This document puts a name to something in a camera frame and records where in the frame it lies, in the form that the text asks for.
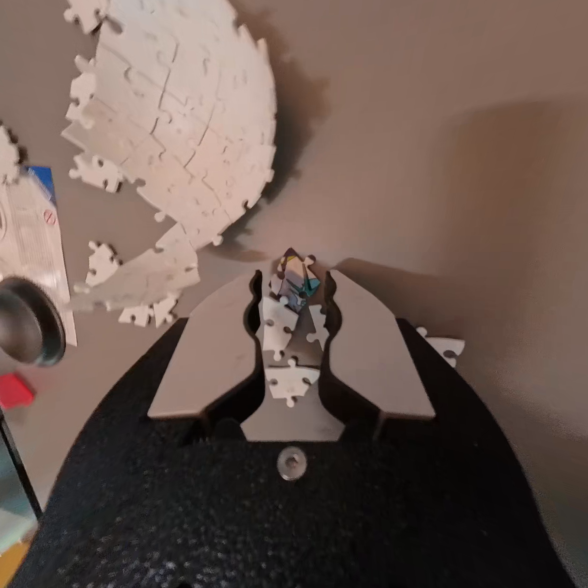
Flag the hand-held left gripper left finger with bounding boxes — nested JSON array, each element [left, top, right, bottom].
[[147, 269, 267, 421]]

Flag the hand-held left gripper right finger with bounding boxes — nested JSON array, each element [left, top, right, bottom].
[[319, 269, 436, 421]]

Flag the white puzzle pieces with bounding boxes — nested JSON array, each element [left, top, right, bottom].
[[0, 0, 466, 409]]

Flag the assembled curved puzzle ball section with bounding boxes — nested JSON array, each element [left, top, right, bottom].
[[60, 0, 279, 314]]

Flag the blue printed puzzle piece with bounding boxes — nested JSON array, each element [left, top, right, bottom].
[[269, 248, 322, 314]]

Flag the black round ball stand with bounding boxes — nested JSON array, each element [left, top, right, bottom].
[[0, 276, 67, 367]]

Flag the small red block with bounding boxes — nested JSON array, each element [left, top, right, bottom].
[[0, 373, 36, 410]]

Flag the white printed instruction leaflet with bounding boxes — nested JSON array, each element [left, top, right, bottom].
[[0, 165, 78, 346]]

